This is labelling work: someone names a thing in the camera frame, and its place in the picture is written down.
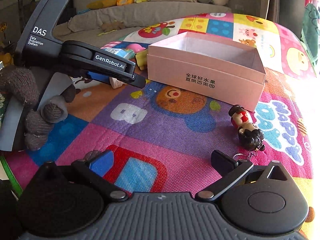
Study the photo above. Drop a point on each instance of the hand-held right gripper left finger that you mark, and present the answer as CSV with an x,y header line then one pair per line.
x,y
100,162

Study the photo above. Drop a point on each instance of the brown plush toy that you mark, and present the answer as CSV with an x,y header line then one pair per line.
x,y
112,26

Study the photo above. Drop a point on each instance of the pink cardboard box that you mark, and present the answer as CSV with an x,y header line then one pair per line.
x,y
200,72

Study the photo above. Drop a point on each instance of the pink round toy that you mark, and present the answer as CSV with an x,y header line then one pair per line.
x,y
135,47

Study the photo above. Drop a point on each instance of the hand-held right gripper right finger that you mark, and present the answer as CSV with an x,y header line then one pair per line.
x,y
222,161

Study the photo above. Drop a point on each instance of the grey covered sofa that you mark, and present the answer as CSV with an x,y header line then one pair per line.
x,y
162,12

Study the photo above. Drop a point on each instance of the person's left hand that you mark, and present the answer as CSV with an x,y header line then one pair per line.
x,y
17,82

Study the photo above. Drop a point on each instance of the grey curtain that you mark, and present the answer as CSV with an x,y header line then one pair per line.
x,y
287,0

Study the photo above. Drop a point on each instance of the small white toy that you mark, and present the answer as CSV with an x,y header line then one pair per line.
x,y
116,84

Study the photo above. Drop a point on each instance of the yellow cheese toy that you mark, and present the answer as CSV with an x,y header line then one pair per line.
x,y
142,60

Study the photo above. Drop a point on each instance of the colourful printed play mat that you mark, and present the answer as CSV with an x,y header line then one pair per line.
x,y
150,130

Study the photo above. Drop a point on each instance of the long yellow plush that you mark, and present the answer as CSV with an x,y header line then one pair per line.
x,y
102,3

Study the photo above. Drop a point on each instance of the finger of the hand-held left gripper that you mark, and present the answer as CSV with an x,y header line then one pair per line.
x,y
135,80

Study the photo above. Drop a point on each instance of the blue tissue packet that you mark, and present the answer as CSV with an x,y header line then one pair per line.
x,y
120,53

